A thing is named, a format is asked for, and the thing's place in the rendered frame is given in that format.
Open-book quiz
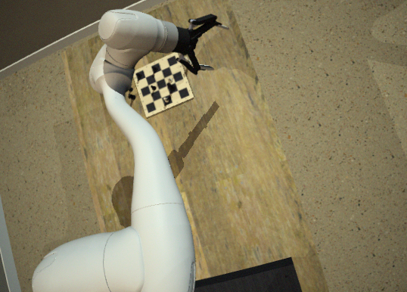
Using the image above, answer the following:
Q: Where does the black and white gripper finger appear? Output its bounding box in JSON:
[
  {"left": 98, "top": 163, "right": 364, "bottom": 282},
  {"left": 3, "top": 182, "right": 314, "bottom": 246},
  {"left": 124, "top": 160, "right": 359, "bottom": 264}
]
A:
[
  {"left": 176, "top": 45, "right": 214, "bottom": 75},
  {"left": 188, "top": 14, "right": 229, "bottom": 42}
]

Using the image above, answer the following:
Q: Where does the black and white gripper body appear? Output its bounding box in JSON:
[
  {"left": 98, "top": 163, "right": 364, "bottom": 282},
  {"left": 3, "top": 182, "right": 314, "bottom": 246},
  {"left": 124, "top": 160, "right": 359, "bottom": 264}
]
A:
[{"left": 172, "top": 26, "right": 198, "bottom": 55}]

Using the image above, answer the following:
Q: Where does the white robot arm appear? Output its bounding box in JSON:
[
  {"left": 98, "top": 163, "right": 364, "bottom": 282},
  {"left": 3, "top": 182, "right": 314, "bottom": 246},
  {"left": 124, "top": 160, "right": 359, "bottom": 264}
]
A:
[{"left": 32, "top": 9, "right": 196, "bottom": 292}]

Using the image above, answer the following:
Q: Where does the wooden chessboard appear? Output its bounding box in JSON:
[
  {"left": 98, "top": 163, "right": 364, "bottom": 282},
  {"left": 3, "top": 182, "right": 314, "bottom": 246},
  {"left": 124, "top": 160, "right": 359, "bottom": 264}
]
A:
[{"left": 133, "top": 52, "right": 194, "bottom": 118}]

